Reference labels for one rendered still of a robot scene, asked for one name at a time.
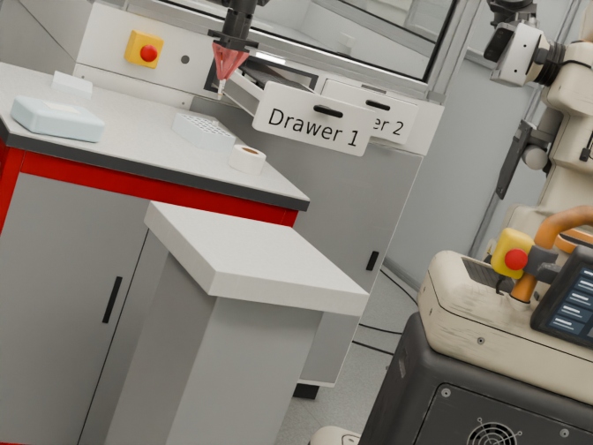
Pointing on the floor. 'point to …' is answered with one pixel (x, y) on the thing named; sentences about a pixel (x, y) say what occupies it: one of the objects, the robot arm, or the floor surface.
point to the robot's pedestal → (226, 330)
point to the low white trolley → (95, 250)
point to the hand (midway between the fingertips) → (222, 76)
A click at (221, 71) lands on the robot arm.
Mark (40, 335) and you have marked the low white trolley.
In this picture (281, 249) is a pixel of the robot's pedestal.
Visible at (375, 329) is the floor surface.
